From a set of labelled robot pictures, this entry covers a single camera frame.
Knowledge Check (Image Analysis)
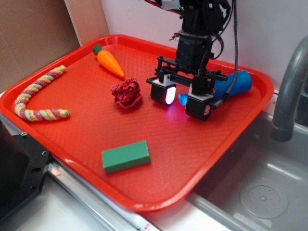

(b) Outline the brown cardboard panel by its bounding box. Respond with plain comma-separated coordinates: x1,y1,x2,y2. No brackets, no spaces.
0,0,109,92

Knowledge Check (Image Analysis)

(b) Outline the orange toy carrot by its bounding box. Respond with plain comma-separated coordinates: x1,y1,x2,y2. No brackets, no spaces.
92,45,125,78

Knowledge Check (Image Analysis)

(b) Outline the braided grey cable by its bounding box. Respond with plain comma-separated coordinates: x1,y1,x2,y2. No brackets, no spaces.
211,0,240,109

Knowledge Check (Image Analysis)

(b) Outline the grey sink faucet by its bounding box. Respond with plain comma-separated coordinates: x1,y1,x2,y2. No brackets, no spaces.
270,37,308,142

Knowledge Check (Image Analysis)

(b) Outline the green rectangular block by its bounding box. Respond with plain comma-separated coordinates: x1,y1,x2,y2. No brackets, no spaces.
102,141,151,174

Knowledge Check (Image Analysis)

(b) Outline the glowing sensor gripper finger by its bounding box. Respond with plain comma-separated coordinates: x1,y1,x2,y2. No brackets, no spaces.
185,84,213,121
146,74,176,105

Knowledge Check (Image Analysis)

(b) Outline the red plastic tray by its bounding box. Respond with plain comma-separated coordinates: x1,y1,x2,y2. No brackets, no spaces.
0,35,274,212

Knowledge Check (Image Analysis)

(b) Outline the blue plastic bottle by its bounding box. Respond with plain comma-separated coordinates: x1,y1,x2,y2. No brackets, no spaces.
179,71,252,106

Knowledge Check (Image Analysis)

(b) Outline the grey toy sink basin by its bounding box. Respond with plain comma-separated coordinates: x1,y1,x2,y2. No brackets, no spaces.
187,113,308,231

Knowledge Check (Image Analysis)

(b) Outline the crumpled red paper ball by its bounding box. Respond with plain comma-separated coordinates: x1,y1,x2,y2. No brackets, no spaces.
111,78,142,109

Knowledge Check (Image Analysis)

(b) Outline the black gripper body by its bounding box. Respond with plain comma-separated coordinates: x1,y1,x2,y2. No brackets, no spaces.
155,31,228,87

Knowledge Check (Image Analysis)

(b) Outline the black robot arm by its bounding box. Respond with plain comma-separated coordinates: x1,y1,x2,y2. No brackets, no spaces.
147,0,235,121

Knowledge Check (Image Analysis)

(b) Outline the multicolour twisted rope toy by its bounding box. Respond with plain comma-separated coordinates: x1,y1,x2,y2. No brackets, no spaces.
14,64,71,122

